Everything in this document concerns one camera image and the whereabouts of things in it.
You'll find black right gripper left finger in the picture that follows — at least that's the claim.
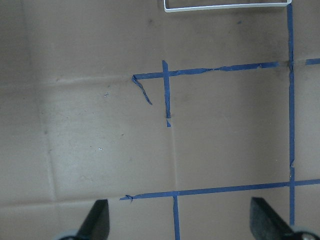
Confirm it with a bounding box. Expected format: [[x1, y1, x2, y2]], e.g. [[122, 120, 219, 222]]
[[77, 199, 110, 240]]

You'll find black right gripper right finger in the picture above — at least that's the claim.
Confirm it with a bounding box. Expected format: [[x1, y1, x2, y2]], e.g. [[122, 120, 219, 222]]
[[250, 197, 294, 240]]

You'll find white wire cup rack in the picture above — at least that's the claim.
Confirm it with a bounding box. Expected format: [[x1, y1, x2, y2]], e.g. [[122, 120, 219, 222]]
[[163, 0, 292, 13]]

